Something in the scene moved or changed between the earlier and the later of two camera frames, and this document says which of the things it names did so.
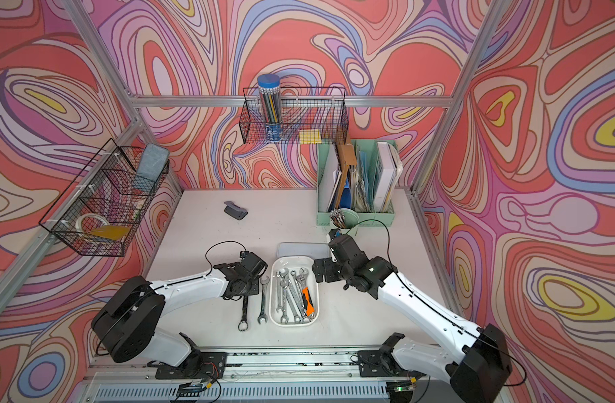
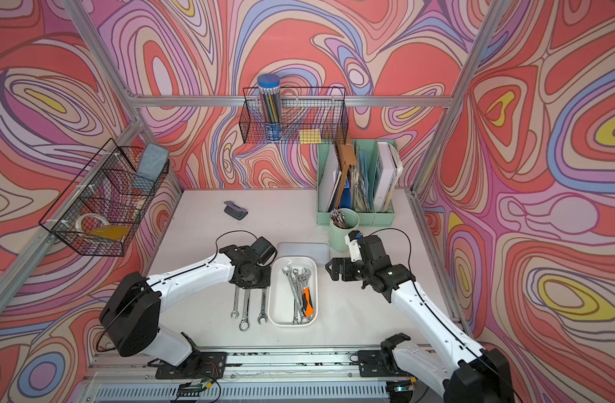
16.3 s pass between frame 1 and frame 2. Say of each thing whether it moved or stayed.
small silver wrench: moved
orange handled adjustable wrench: stayed
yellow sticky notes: stayed
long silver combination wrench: stayed
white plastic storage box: moved
